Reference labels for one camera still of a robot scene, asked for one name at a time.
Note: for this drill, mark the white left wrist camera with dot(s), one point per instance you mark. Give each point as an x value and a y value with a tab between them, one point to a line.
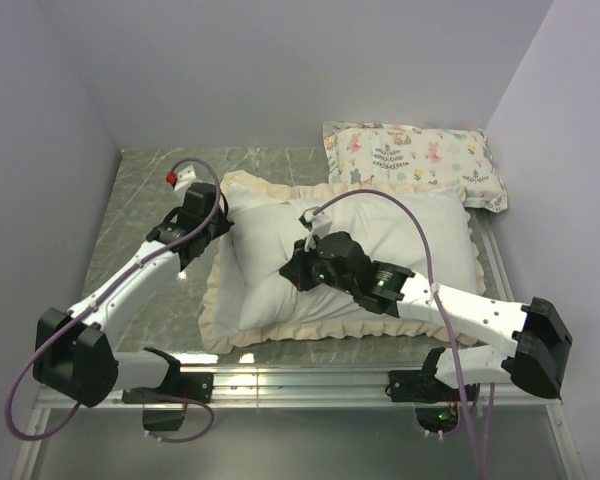
180	180

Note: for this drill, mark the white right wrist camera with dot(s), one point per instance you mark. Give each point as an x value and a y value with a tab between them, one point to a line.
318	226

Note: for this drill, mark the animal print pillow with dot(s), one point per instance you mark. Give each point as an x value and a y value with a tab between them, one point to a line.
376	153

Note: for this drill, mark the black left base box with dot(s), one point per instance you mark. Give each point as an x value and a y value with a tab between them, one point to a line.
163	419

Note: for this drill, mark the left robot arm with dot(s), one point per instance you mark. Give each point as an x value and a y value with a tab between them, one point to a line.
75	349

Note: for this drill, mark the right base electronics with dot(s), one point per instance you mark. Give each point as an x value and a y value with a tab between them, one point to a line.
439	421

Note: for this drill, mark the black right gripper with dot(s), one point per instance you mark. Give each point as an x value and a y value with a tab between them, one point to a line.
297	269

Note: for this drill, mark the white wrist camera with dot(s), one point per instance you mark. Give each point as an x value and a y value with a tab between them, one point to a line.
318	226
180	180

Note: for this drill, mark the aluminium mounting rail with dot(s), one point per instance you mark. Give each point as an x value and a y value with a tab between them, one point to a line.
307	385

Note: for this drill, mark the grey and cream ruffled pillowcase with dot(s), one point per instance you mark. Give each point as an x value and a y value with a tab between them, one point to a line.
221	302

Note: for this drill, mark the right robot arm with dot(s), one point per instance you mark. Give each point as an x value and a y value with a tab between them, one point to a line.
527	345

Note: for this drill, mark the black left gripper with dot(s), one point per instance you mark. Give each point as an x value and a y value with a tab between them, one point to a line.
223	224

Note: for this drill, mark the white pillow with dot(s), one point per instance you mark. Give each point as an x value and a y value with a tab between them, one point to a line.
423	231

